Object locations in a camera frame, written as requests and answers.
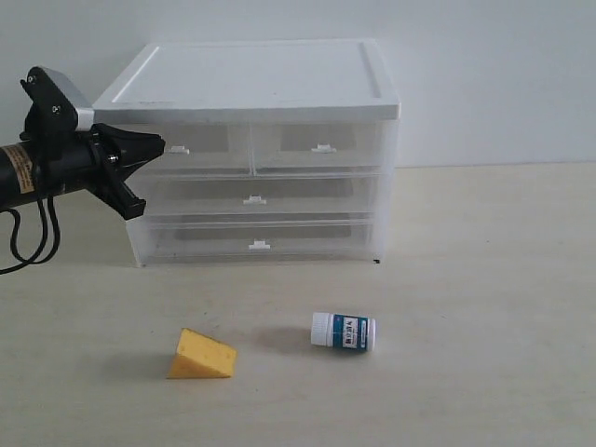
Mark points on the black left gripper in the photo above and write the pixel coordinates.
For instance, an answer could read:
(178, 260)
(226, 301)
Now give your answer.
(117, 155)

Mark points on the clear drawer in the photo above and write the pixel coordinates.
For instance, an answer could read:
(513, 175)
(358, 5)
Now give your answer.
(328, 148)
(178, 196)
(200, 150)
(194, 239)

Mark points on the yellow cheese wedge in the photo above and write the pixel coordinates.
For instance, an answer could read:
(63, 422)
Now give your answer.
(198, 356)

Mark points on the white blue-labelled pill bottle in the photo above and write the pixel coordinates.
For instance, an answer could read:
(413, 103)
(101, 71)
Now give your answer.
(339, 331)

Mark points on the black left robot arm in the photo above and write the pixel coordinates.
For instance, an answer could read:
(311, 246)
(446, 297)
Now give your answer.
(39, 168)

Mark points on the clear bottom drawer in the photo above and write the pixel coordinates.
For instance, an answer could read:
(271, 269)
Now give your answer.
(194, 239)

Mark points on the white plastic drawer cabinet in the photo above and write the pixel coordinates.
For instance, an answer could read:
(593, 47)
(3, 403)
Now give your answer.
(254, 83)

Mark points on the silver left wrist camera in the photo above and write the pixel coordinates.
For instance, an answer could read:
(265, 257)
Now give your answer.
(58, 107)

